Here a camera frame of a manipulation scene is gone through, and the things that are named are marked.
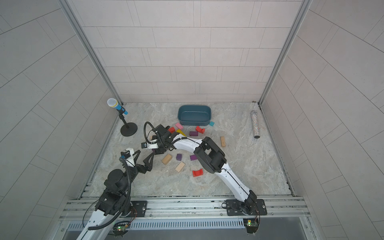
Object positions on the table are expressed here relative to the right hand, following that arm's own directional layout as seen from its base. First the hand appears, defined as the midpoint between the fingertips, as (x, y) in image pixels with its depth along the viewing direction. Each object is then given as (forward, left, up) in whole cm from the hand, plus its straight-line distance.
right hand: (154, 143), depth 94 cm
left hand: (-12, -2, +12) cm, 17 cm away
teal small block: (+13, -38, 0) cm, 40 cm away
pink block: (+13, -15, +1) cm, 20 cm away
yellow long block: (+9, -16, 0) cm, 18 cm away
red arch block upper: (+9, -29, 0) cm, 30 cm away
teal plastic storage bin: (+23, -26, -1) cm, 35 cm away
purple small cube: (-10, -16, +1) cm, 19 cm away
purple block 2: (-10, -24, -2) cm, 27 cm away
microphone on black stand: (+12, +18, +1) cm, 22 cm away
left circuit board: (-43, +8, +2) cm, 44 cm away
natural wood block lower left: (-11, -9, 0) cm, 14 cm away
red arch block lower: (-20, -27, 0) cm, 34 cm away
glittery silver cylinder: (+18, -68, +2) cm, 71 cm away
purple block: (+7, -25, -1) cm, 26 cm away
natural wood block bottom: (-16, -17, -1) cm, 23 cm away
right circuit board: (-44, -50, -3) cm, 67 cm away
